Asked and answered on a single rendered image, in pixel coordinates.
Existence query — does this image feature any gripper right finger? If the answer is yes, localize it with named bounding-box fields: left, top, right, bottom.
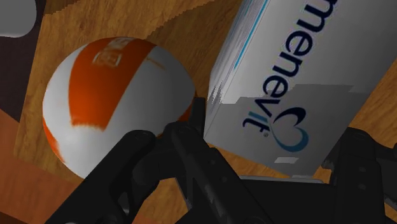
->
left=321, top=127, right=397, bottom=224

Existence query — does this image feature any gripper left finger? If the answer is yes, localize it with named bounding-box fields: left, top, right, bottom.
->
left=44, top=97, right=274, bottom=224

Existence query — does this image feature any orange and white ball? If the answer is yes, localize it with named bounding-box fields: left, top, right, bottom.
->
left=42, top=36, right=197, bottom=179

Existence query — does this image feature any wooden table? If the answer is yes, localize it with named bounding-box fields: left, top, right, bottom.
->
left=12, top=0, right=397, bottom=224

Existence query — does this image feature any white box with blue lettering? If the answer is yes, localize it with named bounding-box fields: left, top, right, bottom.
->
left=204, top=0, right=397, bottom=177

